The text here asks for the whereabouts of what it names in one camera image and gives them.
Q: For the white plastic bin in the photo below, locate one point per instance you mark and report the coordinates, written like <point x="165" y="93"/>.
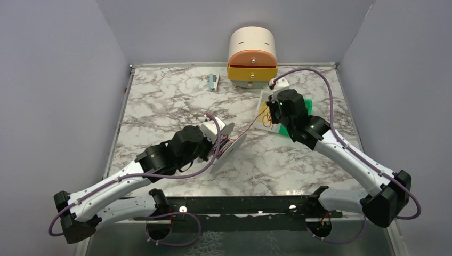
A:
<point x="263" y="121"/>

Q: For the small teal white clip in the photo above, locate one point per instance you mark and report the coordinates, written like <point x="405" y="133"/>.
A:
<point x="213" y="82"/>

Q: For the green plastic bin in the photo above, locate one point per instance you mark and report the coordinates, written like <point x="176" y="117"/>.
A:
<point x="308" y="104"/>

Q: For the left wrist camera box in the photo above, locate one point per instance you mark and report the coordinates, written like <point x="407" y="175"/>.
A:
<point x="210" y="130"/>

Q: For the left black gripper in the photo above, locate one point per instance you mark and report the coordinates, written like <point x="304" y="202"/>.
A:
<point x="210" y="148"/>

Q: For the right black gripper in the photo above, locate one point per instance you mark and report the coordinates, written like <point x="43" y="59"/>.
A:
<point x="274" y="115"/>

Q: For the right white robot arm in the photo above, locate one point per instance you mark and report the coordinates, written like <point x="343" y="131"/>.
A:
<point x="384" y="193"/>

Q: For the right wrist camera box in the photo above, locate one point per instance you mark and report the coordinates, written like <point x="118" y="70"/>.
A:
<point x="278" y="84"/>

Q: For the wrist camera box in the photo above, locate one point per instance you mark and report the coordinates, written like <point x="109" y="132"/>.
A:
<point x="210" y="130"/>
<point x="278" y="84"/>

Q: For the cream mini drawer cabinet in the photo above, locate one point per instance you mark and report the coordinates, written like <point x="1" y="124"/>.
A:
<point x="252" y="59"/>

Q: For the white plastic cable spool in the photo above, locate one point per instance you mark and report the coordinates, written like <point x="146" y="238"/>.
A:
<point x="228" y="147"/>

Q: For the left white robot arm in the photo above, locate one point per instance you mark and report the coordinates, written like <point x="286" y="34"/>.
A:
<point x="191" y="151"/>

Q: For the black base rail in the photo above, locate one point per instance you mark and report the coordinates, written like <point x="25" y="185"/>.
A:
<point x="238" y="213"/>

